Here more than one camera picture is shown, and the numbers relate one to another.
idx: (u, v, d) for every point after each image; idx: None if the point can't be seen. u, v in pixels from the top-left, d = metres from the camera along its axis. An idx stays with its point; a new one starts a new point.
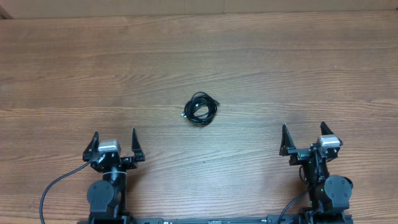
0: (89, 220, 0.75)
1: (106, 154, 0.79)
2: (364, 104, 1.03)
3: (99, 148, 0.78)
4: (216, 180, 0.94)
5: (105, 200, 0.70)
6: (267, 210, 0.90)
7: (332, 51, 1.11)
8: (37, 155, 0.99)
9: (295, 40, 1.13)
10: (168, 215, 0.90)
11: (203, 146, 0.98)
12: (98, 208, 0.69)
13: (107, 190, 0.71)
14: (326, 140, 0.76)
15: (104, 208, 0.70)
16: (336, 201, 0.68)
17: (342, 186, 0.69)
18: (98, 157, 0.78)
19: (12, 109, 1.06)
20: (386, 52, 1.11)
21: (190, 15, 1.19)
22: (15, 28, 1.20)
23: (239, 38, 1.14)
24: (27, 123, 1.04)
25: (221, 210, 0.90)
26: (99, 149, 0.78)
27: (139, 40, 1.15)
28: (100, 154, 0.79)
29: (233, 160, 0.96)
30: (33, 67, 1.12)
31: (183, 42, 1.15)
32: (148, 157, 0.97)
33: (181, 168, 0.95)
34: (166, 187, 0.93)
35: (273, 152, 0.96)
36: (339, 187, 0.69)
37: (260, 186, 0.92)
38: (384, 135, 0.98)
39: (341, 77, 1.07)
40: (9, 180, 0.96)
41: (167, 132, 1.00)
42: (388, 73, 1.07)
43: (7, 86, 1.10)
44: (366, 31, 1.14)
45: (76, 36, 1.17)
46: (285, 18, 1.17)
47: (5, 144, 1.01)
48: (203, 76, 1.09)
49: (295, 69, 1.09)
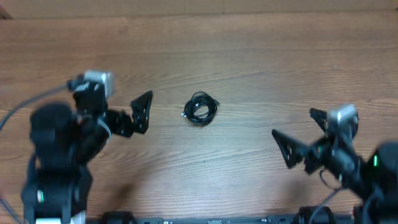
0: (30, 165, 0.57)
1: (88, 84, 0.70)
2: (363, 104, 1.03)
3: (85, 77, 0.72)
4: (216, 180, 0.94)
5: (60, 118, 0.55)
6: (267, 210, 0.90)
7: (331, 51, 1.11)
8: None
9: (295, 40, 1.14)
10: (168, 214, 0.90)
11: (203, 146, 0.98)
12: (43, 135, 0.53)
13: (67, 109, 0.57)
14: (341, 112, 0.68)
15: (51, 133, 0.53)
16: None
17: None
18: (81, 84, 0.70)
19: (13, 109, 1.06)
20: (386, 52, 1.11)
21: (191, 15, 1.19)
22: (15, 27, 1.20)
23: (239, 38, 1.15)
24: (27, 124, 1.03)
25: (221, 209, 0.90)
26: (86, 76, 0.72)
27: (139, 40, 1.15)
28: (84, 82, 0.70)
29: (233, 159, 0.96)
30: (33, 68, 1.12)
31: (183, 42, 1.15)
32: (148, 157, 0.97)
33: (181, 168, 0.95)
34: (166, 186, 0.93)
35: (273, 152, 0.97)
36: None
37: (259, 186, 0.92)
38: (383, 135, 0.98)
39: (341, 77, 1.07)
40: (9, 180, 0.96)
41: (167, 131, 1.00)
42: (388, 73, 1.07)
43: (8, 86, 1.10)
44: (366, 30, 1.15)
45: (76, 36, 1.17)
46: (285, 18, 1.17)
47: (5, 144, 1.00)
48: (203, 76, 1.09)
49: (295, 69, 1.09)
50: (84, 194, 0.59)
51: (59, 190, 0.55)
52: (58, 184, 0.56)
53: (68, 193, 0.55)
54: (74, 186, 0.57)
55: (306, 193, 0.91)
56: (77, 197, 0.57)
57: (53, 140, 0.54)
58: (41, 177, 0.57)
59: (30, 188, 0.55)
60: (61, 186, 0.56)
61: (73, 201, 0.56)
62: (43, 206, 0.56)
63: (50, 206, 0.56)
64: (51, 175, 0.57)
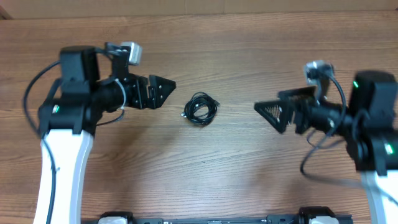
0: (54, 88, 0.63)
1: None
2: None
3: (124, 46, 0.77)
4: (216, 180, 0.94)
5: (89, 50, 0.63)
6: (267, 210, 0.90)
7: (332, 51, 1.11)
8: (37, 155, 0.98)
9: (295, 40, 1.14)
10: (168, 215, 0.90)
11: (203, 146, 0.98)
12: (72, 56, 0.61)
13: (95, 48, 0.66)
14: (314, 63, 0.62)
15: (79, 55, 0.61)
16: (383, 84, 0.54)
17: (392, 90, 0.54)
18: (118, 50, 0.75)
19: (12, 109, 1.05)
20: (387, 52, 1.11)
21: (191, 15, 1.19)
22: (16, 28, 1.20)
23: (239, 39, 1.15)
24: (27, 124, 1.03)
25: (220, 209, 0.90)
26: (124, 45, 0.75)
27: (139, 40, 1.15)
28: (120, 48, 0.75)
29: (233, 160, 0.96)
30: (33, 68, 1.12)
31: (183, 42, 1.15)
32: (148, 157, 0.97)
33: (181, 168, 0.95)
34: (166, 187, 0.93)
35: (273, 152, 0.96)
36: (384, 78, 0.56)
37: (259, 186, 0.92)
38: None
39: (341, 78, 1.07)
40: (9, 180, 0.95)
41: (167, 132, 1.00)
42: (388, 73, 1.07)
43: (8, 86, 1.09)
44: (366, 31, 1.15)
45: (76, 36, 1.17)
46: (285, 19, 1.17)
47: (5, 144, 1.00)
48: (203, 76, 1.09)
49: (295, 70, 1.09)
50: (91, 122, 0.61)
51: (72, 107, 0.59)
52: (73, 102, 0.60)
53: (79, 109, 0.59)
54: (86, 107, 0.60)
55: (306, 194, 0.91)
56: (89, 117, 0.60)
57: (78, 65, 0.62)
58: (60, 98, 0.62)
59: (47, 103, 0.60)
60: (76, 103, 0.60)
61: (84, 119, 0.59)
62: (55, 120, 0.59)
63: (61, 119, 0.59)
64: (66, 99, 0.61)
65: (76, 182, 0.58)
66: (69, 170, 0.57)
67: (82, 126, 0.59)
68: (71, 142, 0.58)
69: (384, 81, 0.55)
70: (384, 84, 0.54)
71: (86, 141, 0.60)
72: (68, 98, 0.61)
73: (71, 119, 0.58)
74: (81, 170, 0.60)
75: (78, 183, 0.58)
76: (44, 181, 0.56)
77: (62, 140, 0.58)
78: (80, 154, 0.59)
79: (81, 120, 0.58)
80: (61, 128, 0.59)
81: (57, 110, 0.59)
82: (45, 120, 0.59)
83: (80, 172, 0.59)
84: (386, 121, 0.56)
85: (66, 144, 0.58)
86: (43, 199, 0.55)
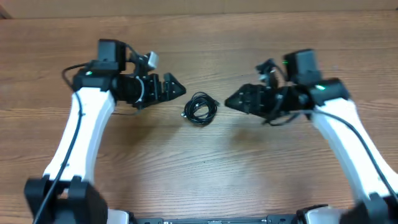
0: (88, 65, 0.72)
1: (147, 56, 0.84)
2: (364, 104, 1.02)
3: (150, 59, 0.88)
4: (216, 180, 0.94)
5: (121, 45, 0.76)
6: (267, 210, 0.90)
7: (331, 51, 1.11)
8: (37, 155, 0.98)
9: (295, 40, 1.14)
10: (168, 215, 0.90)
11: (203, 146, 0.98)
12: (109, 45, 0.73)
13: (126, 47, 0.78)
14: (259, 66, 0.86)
15: (114, 43, 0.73)
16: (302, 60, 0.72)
17: (310, 56, 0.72)
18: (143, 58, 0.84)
19: (12, 109, 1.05)
20: (387, 52, 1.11)
21: (190, 15, 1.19)
22: (15, 27, 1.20)
23: (239, 38, 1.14)
24: (27, 124, 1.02)
25: (221, 210, 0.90)
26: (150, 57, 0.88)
27: (138, 40, 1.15)
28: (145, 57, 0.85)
29: (233, 160, 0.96)
30: (33, 68, 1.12)
31: (183, 42, 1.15)
32: (148, 157, 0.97)
33: (181, 168, 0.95)
34: (167, 187, 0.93)
35: (273, 152, 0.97)
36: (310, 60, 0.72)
37: (259, 186, 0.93)
38: (383, 135, 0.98)
39: (341, 78, 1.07)
40: (9, 180, 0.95)
41: (167, 132, 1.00)
42: (388, 73, 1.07)
43: (8, 85, 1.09)
44: (366, 30, 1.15)
45: (76, 36, 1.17)
46: (285, 18, 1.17)
47: (5, 144, 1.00)
48: (203, 76, 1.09)
49: None
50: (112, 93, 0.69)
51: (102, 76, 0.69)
52: (104, 71, 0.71)
53: (107, 78, 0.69)
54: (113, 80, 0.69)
55: (305, 193, 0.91)
56: (115, 86, 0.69)
57: (113, 51, 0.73)
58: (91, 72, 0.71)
59: (82, 70, 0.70)
60: (107, 72, 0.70)
61: (111, 86, 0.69)
62: (86, 83, 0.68)
63: (92, 81, 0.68)
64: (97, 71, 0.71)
65: (93, 136, 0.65)
66: (91, 121, 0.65)
67: (108, 88, 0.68)
68: (96, 99, 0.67)
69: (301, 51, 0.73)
70: (303, 53, 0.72)
71: (107, 106, 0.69)
72: (100, 68, 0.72)
73: (100, 84, 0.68)
74: (97, 133, 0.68)
75: (94, 139, 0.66)
76: (68, 129, 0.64)
77: (89, 98, 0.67)
78: (101, 115, 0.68)
79: (106, 88, 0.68)
80: (92, 86, 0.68)
81: (90, 74, 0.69)
82: (77, 81, 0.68)
83: (96, 132, 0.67)
84: (315, 77, 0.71)
85: (91, 102, 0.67)
86: (64, 142, 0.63)
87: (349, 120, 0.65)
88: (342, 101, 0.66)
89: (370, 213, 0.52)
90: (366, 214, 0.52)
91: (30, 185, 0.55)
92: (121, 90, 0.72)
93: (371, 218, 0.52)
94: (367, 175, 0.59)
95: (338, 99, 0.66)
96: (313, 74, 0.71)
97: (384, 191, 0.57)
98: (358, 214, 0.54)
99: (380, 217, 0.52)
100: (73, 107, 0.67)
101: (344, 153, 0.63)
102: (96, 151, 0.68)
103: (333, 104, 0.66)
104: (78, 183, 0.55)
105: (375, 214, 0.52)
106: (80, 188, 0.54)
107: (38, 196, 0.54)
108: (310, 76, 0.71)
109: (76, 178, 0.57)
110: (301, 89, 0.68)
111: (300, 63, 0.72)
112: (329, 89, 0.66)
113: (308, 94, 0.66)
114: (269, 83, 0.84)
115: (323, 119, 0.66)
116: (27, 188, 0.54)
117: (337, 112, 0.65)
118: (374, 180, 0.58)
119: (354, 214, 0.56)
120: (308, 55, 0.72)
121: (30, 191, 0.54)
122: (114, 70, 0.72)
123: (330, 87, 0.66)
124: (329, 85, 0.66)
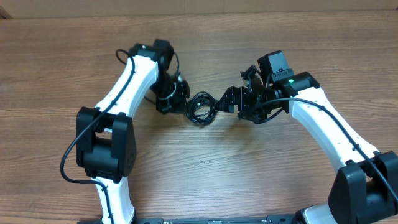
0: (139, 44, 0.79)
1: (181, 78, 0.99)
2: (364, 104, 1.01)
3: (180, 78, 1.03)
4: (216, 180, 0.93)
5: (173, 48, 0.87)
6: (267, 210, 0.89)
7: (331, 51, 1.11)
8: (37, 155, 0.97)
9: (295, 40, 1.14)
10: (168, 215, 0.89)
11: (203, 146, 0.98)
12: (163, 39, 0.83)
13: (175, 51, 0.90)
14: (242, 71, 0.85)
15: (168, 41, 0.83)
16: (272, 61, 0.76)
17: (280, 57, 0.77)
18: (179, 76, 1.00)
19: (12, 109, 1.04)
20: (386, 52, 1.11)
21: (190, 15, 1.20)
22: (16, 27, 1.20)
23: (239, 38, 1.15)
24: (27, 124, 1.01)
25: (221, 210, 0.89)
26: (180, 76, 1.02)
27: (138, 40, 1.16)
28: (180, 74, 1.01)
29: (233, 160, 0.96)
30: (33, 67, 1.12)
31: (183, 42, 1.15)
32: (149, 157, 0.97)
33: (181, 168, 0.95)
34: (167, 187, 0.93)
35: (273, 152, 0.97)
36: (278, 61, 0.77)
37: (259, 186, 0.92)
38: (384, 135, 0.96)
39: (341, 77, 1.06)
40: (9, 180, 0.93)
41: (168, 132, 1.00)
42: (388, 73, 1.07)
43: (7, 85, 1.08)
44: (366, 30, 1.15)
45: (76, 36, 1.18)
46: (284, 18, 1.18)
47: (5, 144, 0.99)
48: (203, 76, 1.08)
49: (295, 68, 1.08)
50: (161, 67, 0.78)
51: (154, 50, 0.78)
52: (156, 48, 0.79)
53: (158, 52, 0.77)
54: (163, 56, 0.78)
55: (305, 193, 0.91)
56: (162, 61, 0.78)
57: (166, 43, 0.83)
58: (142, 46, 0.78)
59: (138, 44, 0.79)
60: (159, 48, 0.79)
61: (158, 60, 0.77)
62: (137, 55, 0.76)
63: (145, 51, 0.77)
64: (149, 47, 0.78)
65: (138, 92, 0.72)
66: (138, 79, 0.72)
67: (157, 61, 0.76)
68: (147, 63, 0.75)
69: (272, 53, 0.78)
70: (272, 55, 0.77)
71: (153, 74, 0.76)
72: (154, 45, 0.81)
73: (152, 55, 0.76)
74: (142, 93, 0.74)
75: (137, 96, 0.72)
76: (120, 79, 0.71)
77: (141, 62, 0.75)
78: (148, 77, 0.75)
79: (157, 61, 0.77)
80: (144, 55, 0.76)
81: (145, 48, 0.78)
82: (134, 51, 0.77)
83: (142, 90, 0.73)
84: (288, 74, 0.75)
85: (143, 62, 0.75)
86: (115, 88, 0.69)
87: (319, 101, 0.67)
88: (311, 88, 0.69)
89: (346, 177, 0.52)
90: (343, 180, 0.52)
91: (83, 111, 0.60)
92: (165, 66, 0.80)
93: (348, 182, 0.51)
94: (343, 147, 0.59)
95: (308, 88, 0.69)
96: (285, 73, 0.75)
97: (359, 158, 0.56)
98: (337, 183, 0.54)
99: (357, 181, 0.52)
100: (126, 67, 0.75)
101: (319, 132, 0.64)
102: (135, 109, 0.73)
103: (303, 92, 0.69)
104: (123, 118, 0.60)
105: (351, 177, 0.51)
106: (125, 119, 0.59)
107: (86, 122, 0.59)
108: (282, 74, 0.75)
109: (122, 114, 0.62)
110: (276, 86, 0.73)
111: (271, 62, 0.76)
112: (297, 83, 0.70)
113: (281, 89, 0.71)
114: (252, 86, 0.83)
115: (295, 104, 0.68)
116: (81, 113, 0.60)
117: (307, 96, 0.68)
118: (348, 149, 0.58)
119: (335, 185, 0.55)
120: (278, 55, 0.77)
121: (82, 116, 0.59)
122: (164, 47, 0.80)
123: (300, 81, 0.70)
124: (298, 79, 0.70)
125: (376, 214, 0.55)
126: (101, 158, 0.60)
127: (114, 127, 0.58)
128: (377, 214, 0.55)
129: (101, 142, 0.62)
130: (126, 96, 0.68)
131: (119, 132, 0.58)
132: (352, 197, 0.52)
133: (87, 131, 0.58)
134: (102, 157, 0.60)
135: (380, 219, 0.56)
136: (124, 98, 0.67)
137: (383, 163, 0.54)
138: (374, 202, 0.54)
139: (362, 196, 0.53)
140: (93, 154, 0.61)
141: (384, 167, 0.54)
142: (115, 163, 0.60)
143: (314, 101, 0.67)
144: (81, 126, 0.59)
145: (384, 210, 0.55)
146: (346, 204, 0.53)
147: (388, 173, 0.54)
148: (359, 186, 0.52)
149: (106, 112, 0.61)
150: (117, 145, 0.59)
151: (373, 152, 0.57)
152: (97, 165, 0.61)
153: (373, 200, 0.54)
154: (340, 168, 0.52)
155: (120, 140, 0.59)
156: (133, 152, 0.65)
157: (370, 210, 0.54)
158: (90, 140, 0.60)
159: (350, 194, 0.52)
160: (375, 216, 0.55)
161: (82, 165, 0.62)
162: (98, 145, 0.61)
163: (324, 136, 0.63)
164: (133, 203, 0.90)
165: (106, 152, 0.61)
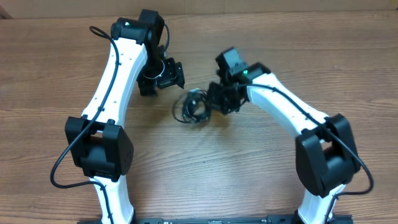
0: (122, 19, 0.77)
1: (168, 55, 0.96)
2: (364, 104, 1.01)
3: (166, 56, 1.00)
4: (216, 180, 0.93)
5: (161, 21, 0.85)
6: (267, 210, 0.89)
7: (332, 51, 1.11)
8: (37, 155, 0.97)
9: (295, 40, 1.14)
10: (168, 215, 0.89)
11: (203, 146, 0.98)
12: (148, 14, 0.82)
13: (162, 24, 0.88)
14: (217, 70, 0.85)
15: (153, 14, 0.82)
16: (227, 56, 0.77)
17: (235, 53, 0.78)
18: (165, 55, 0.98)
19: (12, 109, 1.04)
20: (387, 52, 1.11)
21: (191, 15, 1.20)
22: (16, 27, 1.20)
23: (239, 38, 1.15)
24: (27, 124, 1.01)
25: (221, 210, 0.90)
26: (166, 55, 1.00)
27: None
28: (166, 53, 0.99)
29: (233, 160, 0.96)
30: (33, 68, 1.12)
31: (184, 42, 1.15)
32: (149, 157, 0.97)
33: (181, 168, 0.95)
34: (167, 187, 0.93)
35: (272, 153, 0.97)
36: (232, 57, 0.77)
37: (259, 186, 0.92)
38: (384, 135, 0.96)
39: (341, 77, 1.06)
40: (9, 180, 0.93)
41: (167, 132, 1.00)
42: (388, 73, 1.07)
43: (8, 85, 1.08)
44: (366, 30, 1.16)
45: (76, 36, 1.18)
46: (285, 18, 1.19)
47: (5, 144, 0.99)
48: (204, 76, 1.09)
49: (295, 69, 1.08)
50: (150, 45, 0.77)
51: (140, 27, 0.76)
52: (140, 23, 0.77)
53: (143, 31, 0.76)
54: (148, 32, 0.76)
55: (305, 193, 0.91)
56: (150, 37, 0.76)
57: (153, 17, 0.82)
58: (127, 24, 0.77)
59: (120, 20, 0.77)
60: (143, 24, 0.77)
61: (146, 36, 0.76)
62: (124, 35, 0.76)
63: (130, 32, 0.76)
64: (134, 23, 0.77)
65: (129, 83, 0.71)
66: (125, 70, 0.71)
67: (142, 42, 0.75)
68: (132, 49, 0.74)
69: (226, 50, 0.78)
70: (227, 52, 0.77)
71: (141, 56, 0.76)
72: (138, 21, 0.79)
73: (139, 32, 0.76)
74: (132, 79, 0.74)
75: (127, 90, 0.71)
76: (106, 73, 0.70)
77: (125, 48, 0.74)
78: (136, 63, 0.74)
79: (144, 41, 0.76)
80: (130, 33, 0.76)
81: (129, 25, 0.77)
82: (117, 30, 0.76)
83: (132, 79, 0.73)
84: (244, 66, 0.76)
85: (130, 47, 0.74)
86: (102, 87, 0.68)
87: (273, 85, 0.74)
88: (265, 76, 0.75)
89: (301, 143, 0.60)
90: (301, 147, 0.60)
91: (71, 121, 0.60)
92: (153, 44, 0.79)
93: (305, 148, 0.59)
94: (296, 119, 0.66)
95: (261, 75, 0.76)
96: (240, 66, 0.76)
97: (312, 126, 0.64)
98: (299, 152, 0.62)
99: (313, 145, 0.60)
100: (111, 55, 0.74)
101: (277, 111, 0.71)
102: (127, 102, 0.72)
103: (257, 80, 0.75)
104: (112, 126, 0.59)
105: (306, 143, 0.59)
106: (114, 129, 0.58)
107: (76, 132, 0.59)
108: (239, 68, 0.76)
109: (111, 122, 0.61)
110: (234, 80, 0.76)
111: (227, 60, 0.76)
112: (252, 73, 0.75)
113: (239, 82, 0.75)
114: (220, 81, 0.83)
115: (254, 92, 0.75)
116: (68, 124, 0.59)
117: (260, 81, 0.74)
118: (301, 119, 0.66)
119: (296, 155, 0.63)
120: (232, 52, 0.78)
121: (70, 126, 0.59)
122: (150, 23, 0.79)
123: (254, 71, 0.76)
124: (250, 71, 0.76)
125: (338, 174, 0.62)
126: (98, 162, 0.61)
127: (104, 136, 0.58)
128: (339, 174, 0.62)
129: (95, 145, 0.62)
130: (113, 98, 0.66)
131: (109, 140, 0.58)
132: (310, 161, 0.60)
133: (78, 141, 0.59)
134: (98, 159, 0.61)
135: (345, 179, 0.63)
136: (111, 100, 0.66)
137: (334, 127, 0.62)
138: (333, 163, 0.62)
139: (321, 159, 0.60)
140: (89, 158, 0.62)
141: (335, 130, 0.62)
142: (112, 165, 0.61)
143: (267, 84, 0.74)
144: (71, 135, 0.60)
145: (344, 169, 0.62)
146: (309, 169, 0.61)
147: (339, 134, 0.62)
148: (316, 150, 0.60)
149: (94, 121, 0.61)
150: (110, 151, 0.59)
151: (323, 117, 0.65)
152: (96, 167, 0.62)
153: (331, 161, 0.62)
154: (296, 137, 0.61)
155: (112, 148, 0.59)
156: (129, 150, 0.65)
157: (332, 171, 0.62)
158: (83, 147, 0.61)
159: (308, 158, 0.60)
160: (339, 177, 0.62)
161: (80, 165, 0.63)
162: (92, 150, 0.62)
163: (279, 113, 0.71)
164: (133, 204, 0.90)
165: (101, 155, 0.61)
